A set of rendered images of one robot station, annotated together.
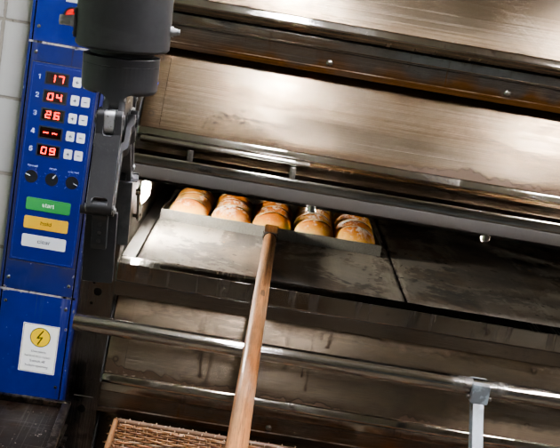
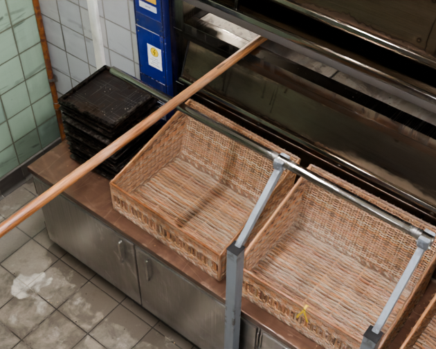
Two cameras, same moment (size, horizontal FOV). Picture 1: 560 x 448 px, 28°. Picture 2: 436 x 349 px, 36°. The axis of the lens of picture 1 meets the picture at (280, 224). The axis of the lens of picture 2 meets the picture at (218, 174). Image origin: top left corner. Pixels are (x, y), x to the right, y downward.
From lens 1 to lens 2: 1.56 m
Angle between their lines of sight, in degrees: 48
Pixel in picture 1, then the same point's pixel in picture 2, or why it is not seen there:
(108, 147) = not seen: outside the picture
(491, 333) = (366, 113)
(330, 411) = (277, 128)
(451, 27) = not seen: outside the picture
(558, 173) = (405, 28)
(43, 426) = (133, 103)
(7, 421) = (120, 97)
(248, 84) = not seen: outside the picture
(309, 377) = (273, 106)
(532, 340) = (390, 123)
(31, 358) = (152, 61)
